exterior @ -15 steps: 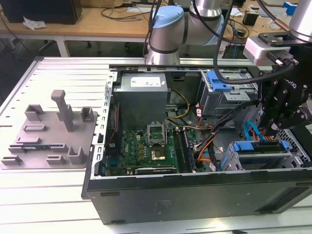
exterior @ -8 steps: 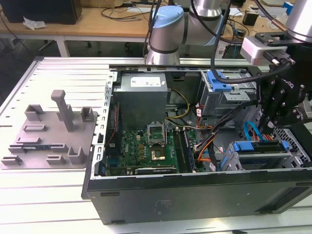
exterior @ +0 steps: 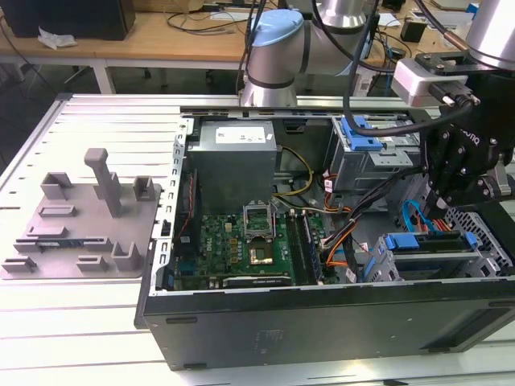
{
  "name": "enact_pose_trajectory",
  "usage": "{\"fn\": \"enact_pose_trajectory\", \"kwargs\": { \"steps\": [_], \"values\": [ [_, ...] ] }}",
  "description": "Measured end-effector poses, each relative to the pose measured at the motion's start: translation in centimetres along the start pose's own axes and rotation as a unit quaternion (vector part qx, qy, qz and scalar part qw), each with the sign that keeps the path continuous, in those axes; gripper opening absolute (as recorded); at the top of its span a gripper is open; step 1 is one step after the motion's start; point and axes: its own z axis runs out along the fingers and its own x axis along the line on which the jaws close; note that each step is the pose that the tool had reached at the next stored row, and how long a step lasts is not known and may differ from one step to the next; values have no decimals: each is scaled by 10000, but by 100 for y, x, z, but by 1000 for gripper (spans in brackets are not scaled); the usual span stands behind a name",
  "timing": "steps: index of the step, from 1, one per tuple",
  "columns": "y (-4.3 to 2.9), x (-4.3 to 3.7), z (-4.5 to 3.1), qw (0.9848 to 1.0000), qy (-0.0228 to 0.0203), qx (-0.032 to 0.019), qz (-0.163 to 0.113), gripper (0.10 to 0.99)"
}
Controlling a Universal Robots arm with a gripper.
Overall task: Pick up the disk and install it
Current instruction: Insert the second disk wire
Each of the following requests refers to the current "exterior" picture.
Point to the black gripper finger with link bars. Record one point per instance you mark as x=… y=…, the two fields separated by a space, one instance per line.
x=470 y=189

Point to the black gripper finger with wide plate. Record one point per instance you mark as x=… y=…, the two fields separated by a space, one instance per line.
x=442 y=161

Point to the hard disk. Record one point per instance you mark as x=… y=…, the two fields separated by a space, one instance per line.
x=402 y=241

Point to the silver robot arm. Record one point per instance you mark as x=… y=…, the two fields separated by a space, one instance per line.
x=277 y=56

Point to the grey metal disk bay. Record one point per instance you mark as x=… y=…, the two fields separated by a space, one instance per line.
x=489 y=263

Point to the blue plastic drive latch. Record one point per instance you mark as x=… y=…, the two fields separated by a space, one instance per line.
x=364 y=142

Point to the grey optical drive cage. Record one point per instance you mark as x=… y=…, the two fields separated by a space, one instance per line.
x=362 y=169

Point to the wooden desk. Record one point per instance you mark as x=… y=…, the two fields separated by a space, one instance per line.
x=426 y=46
x=177 y=44

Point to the blue cardboard box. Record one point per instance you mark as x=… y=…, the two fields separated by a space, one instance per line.
x=474 y=10

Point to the small black box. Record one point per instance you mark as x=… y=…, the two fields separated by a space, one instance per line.
x=411 y=31

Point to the installed RAM stick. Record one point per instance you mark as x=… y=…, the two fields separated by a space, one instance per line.
x=311 y=249

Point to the black PC case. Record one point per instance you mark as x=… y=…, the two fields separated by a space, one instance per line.
x=322 y=321

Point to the CPU socket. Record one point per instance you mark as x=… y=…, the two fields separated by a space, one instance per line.
x=260 y=253

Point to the grey power supply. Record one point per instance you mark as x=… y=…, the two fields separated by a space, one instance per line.
x=233 y=177

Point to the black graphics card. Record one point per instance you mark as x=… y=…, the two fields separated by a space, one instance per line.
x=257 y=281

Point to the green motherboard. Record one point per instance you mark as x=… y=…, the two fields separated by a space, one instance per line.
x=219 y=237

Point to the black case fan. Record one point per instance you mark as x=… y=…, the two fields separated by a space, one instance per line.
x=195 y=193

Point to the grey parts rack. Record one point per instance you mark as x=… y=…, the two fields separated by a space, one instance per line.
x=80 y=225

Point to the loose RAM stick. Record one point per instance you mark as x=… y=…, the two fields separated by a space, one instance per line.
x=60 y=243

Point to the crumpled white wrapping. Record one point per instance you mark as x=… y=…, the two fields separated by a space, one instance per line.
x=56 y=40

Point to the large black box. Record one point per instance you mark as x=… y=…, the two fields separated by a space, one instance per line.
x=60 y=16

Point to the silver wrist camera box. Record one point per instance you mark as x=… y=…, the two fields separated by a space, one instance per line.
x=414 y=86

